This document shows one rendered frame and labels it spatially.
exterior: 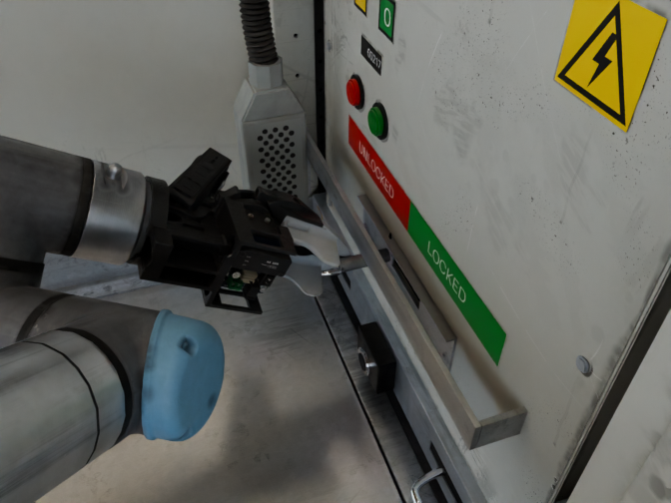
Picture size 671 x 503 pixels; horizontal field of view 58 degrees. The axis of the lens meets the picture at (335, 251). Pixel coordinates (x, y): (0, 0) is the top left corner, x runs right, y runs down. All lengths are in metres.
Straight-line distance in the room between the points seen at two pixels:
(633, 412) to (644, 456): 0.02
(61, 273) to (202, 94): 0.30
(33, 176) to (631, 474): 0.39
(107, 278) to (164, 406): 0.53
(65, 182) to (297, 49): 0.39
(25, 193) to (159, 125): 0.46
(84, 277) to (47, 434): 0.57
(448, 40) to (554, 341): 0.21
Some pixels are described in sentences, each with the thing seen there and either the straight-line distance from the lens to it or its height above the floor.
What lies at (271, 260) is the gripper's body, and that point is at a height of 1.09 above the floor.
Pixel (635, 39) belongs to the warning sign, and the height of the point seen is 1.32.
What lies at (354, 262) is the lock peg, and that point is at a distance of 0.59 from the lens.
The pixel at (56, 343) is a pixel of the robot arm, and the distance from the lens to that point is 0.34.
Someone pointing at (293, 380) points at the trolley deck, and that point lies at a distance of 0.71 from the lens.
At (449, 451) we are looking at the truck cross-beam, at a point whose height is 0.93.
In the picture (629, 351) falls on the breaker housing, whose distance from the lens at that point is 0.34.
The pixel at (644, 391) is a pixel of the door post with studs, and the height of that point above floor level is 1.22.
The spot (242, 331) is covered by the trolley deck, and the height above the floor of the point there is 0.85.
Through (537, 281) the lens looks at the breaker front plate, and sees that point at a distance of 0.38.
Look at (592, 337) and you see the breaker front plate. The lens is 0.35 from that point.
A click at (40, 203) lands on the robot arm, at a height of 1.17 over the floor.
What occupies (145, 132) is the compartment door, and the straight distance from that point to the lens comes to 0.91.
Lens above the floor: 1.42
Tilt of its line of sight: 42 degrees down
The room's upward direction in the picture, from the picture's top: straight up
